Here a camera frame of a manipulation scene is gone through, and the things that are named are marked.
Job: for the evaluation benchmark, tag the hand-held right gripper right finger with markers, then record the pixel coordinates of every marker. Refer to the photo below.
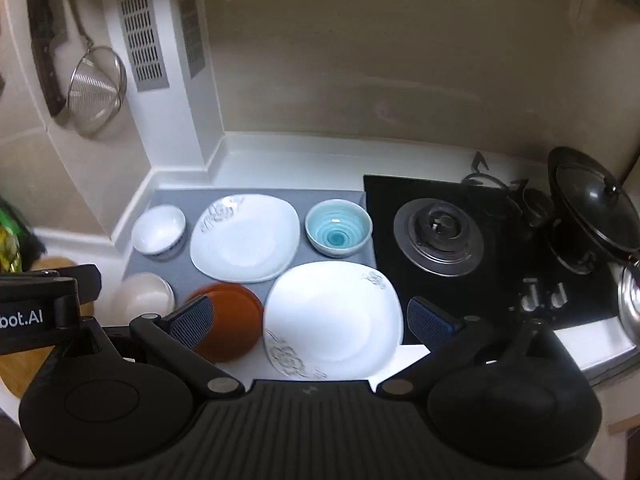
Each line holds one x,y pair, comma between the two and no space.
427,327

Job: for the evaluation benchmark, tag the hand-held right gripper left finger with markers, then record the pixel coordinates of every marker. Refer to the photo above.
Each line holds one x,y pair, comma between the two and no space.
192,322

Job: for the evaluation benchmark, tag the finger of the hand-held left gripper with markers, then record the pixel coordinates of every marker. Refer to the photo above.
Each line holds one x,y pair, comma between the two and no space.
87,285

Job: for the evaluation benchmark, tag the orange brown round plate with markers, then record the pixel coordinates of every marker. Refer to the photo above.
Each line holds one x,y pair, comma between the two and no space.
235,320

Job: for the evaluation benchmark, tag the cream plain bowl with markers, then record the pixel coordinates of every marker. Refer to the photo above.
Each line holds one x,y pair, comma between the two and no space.
142,297

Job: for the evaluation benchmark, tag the white bowl with dark rim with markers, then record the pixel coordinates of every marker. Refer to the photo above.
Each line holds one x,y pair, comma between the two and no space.
159,232

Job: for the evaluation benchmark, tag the white square plate floral print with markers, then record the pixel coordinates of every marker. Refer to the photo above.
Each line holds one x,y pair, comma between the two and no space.
245,240
335,320

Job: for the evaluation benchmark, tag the blue glazed bowl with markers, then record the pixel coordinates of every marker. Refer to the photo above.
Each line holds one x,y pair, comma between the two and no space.
337,230

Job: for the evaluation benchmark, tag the wooden cutting board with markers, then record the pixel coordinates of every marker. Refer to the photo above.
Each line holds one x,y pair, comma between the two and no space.
25,375

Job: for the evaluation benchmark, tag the green snack packet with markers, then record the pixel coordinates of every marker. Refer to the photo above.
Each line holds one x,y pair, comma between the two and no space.
10,240

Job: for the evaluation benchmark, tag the round metal stove burner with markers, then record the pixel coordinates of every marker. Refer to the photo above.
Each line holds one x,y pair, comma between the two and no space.
437,237

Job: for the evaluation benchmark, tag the black gas stove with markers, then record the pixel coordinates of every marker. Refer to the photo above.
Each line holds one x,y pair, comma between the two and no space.
500,270

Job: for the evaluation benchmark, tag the chrome stove knob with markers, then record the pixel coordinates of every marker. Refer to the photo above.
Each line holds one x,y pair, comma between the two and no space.
532,297
559,296

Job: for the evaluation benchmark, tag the grey drying mat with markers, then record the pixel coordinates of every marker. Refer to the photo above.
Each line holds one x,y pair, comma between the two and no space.
280,197

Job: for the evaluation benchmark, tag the black pan support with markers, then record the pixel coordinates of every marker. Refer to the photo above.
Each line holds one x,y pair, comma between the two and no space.
492,185

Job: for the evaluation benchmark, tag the hanging metal mesh strainer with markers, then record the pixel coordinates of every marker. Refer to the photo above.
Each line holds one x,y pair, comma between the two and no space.
95,90

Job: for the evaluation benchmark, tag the black pot with lid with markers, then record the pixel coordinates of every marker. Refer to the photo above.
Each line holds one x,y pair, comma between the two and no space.
590,205

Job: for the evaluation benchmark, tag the hanging kitchen cleaver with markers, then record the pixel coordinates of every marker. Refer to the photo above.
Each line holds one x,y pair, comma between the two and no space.
47,35

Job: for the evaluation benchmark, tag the grey vent grille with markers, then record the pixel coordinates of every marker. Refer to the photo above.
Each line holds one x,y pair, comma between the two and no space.
140,25

